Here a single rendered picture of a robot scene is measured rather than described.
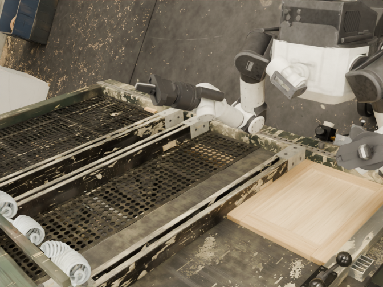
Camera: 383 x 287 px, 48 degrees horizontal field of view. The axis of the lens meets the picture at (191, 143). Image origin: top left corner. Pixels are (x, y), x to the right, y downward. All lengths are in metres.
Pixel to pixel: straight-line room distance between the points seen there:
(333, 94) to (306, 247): 0.45
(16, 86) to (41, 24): 0.84
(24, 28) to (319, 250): 4.46
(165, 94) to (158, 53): 2.50
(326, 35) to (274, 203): 0.58
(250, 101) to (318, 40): 0.39
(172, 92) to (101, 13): 3.35
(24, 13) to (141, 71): 1.84
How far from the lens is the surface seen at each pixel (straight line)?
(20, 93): 4.99
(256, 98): 1.57
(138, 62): 3.97
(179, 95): 1.37
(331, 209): 1.50
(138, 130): 2.01
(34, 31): 5.32
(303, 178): 1.66
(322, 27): 1.30
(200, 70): 3.41
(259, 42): 1.48
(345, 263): 1.11
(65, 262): 1.07
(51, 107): 2.59
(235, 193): 1.46
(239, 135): 1.96
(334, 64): 1.29
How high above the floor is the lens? 2.49
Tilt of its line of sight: 49 degrees down
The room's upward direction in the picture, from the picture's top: 78 degrees counter-clockwise
